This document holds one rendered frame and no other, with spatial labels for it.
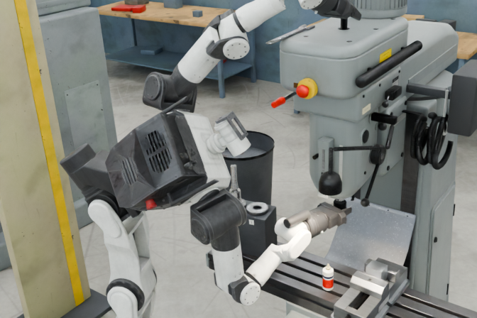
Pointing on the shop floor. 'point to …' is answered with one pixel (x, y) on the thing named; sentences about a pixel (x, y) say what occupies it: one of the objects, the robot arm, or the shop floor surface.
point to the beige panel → (36, 167)
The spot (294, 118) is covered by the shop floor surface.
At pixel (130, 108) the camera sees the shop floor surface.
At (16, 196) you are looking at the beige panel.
